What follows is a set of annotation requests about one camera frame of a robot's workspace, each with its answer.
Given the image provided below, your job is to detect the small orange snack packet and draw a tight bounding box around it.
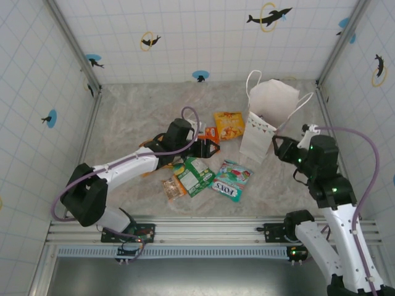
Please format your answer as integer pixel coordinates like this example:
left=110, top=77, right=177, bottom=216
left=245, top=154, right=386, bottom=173
left=197, top=126, right=222, bottom=154

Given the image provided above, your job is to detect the white paper bag with handles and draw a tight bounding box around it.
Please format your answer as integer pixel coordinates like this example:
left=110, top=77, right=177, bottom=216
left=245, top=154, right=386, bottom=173
left=239, top=70, right=315, bottom=164

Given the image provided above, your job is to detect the green snack bag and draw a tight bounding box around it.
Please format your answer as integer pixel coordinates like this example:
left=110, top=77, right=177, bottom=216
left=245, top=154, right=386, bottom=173
left=172, top=156, right=216, bottom=198

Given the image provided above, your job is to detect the yellow chip bag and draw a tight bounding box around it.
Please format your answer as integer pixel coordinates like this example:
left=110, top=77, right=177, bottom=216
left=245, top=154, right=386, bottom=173
left=214, top=111, right=246, bottom=142

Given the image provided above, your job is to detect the teal Fox's candy bag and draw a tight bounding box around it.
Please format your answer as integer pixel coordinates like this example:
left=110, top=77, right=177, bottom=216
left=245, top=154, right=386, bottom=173
left=211, top=159, right=254, bottom=203

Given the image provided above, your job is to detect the small clear brown snack packet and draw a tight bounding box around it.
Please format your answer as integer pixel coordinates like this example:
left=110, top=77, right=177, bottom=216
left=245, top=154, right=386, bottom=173
left=162, top=175, right=188, bottom=202

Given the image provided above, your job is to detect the penguin blue oval sticker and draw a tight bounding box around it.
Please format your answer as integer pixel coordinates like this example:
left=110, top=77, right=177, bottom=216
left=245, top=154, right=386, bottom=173
left=191, top=70, right=210, bottom=83

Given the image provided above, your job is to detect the shark blue oval sticker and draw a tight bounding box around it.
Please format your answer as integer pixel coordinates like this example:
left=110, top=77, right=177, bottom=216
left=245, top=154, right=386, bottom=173
left=85, top=54, right=105, bottom=69

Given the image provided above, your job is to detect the seal blue oval sticker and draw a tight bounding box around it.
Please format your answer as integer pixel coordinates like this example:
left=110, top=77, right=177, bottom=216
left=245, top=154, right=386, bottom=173
left=41, top=109, right=58, bottom=129

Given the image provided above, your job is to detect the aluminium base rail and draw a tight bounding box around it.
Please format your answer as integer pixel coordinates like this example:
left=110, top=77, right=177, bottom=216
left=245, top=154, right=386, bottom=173
left=46, top=215, right=381, bottom=247

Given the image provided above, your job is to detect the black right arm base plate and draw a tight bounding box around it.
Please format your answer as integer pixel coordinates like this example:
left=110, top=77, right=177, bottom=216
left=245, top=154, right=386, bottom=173
left=256, top=222, right=291, bottom=243

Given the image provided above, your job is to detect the aluminium corner post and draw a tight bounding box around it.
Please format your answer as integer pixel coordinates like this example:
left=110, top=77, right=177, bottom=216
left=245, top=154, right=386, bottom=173
left=317, top=0, right=370, bottom=86
left=45, top=0, right=103, bottom=93

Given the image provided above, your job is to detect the seal yellow ring sticker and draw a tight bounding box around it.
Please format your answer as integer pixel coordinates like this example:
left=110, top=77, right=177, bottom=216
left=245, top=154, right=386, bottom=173
left=139, top=30, right=162, bottom=52

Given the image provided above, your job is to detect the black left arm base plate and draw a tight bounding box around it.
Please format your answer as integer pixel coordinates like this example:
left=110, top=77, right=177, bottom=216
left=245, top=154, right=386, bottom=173
left=101, top=223, right=156, bottom=244

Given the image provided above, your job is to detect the white slotted cable duct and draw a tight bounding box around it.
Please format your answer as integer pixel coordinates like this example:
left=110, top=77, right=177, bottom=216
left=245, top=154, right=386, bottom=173
left=57, top=246, right=293, bottom=258

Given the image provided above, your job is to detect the orca yellow ring sticker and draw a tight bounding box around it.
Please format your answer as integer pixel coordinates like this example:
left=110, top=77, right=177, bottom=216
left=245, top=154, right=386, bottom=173
left=371, top=54, right=388, bottom=88

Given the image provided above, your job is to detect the dolphin yellow ring sticker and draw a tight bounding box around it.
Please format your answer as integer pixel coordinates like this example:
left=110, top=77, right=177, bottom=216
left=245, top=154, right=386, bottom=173
left=246, top=2, right=293, bottom=33

